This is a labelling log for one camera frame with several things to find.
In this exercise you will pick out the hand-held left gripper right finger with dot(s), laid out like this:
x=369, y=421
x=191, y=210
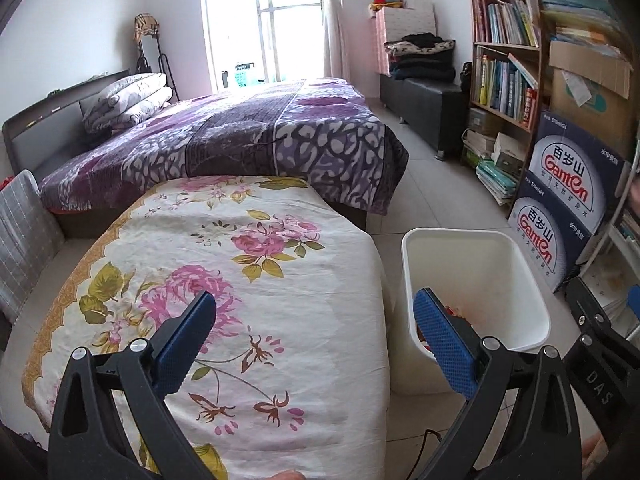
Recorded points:
x=445, y=345

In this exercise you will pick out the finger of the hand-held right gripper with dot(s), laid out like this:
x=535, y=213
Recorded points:
x=590, y=310

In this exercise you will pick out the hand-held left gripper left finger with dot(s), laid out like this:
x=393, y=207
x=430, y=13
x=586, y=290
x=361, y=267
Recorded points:
x=185, y=345

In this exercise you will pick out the white plastic bin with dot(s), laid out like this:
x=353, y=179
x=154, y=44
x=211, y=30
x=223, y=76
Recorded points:
x=475, y=270

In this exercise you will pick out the person's left hand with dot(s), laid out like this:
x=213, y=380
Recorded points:
x=291, y=475

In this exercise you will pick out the blue printed carton box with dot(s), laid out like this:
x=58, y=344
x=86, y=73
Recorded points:
x=570, y=165
x=540, y=235

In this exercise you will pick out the white metal rack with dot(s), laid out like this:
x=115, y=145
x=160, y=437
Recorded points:
x=615, y=220

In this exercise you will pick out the floral tablecloth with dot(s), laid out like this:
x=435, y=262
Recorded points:
x=275, y=310

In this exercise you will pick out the floor stack of books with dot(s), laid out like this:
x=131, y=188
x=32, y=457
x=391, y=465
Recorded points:
x=492, y=180

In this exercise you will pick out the grey checked cushion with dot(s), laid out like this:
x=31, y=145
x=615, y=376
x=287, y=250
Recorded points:
x=25, y=240

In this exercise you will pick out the brown cardboard box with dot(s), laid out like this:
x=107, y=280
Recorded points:
x=590, y=105

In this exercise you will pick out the red cloth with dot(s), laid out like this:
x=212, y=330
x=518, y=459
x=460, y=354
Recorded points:
x=6, y=183

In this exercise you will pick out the row of books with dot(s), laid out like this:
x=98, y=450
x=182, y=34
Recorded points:
x=505, y=22
x=500, y=85

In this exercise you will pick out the black bench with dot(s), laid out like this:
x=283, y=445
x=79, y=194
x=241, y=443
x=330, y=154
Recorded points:
x=420, y=100

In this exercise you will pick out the stacked pillows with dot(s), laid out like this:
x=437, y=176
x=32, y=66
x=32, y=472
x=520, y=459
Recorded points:
x=130, y=100

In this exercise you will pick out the black bag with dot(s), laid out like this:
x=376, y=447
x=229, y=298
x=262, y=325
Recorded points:
x=465, y=77

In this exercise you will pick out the dark bed headboard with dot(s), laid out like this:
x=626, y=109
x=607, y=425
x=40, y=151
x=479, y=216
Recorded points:
x=40, y=120

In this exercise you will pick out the green plastic basket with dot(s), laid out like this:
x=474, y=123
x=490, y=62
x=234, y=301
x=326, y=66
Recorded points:
x=245, y=75

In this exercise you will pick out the black coat rack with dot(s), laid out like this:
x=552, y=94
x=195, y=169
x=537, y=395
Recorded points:
x=142, y=64

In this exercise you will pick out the pile of folded clothes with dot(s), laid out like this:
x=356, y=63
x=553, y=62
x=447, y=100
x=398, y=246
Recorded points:
x=420, y=60

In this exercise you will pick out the tall pile of booklets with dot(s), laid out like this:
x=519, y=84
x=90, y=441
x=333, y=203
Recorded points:
x=575, y=5

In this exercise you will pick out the plaid scarf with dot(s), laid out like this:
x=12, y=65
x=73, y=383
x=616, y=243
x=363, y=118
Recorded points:
x=146, y=27

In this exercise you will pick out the pink fabric cabinet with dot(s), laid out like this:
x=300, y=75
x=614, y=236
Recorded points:
x=405, y=22

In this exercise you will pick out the white curtain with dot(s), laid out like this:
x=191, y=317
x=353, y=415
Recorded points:
x=332, y=20

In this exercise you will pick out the colourful plush toy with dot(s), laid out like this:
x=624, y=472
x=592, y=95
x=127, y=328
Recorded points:
x=385, y=1

